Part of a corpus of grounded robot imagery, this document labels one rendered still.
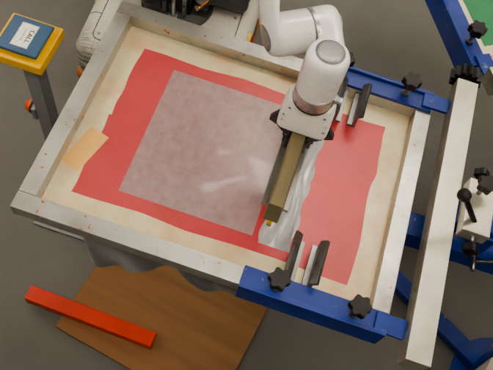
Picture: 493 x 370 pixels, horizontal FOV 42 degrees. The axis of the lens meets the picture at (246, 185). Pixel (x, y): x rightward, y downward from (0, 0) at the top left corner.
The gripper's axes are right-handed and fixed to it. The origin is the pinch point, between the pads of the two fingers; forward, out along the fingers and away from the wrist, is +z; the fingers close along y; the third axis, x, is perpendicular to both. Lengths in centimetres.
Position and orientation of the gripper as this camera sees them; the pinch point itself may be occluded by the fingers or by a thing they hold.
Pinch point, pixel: (296, 139)
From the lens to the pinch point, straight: 130.5
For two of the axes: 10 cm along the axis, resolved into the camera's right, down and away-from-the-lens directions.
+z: -1.2, 4.4, 8.9
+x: -3.0, 8.4, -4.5
